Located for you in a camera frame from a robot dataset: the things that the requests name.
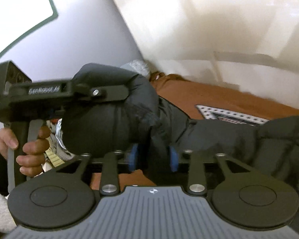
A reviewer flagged black puffer jacket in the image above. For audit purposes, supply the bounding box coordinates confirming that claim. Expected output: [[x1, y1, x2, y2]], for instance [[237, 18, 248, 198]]
[[61, 63, 299, 193]]

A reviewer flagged person's left hand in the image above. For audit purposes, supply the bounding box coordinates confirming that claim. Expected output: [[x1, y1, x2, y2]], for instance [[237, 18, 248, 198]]
[[0, 125, 51, 177]]

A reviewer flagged black white patterned blanket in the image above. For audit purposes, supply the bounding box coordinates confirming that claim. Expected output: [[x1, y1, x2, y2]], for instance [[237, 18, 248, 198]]
[[196, 105, 269, 126]]

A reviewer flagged white framed board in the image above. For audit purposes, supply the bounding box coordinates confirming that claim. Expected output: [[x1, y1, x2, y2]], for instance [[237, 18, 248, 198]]
[[0, 0, 58, 58]]

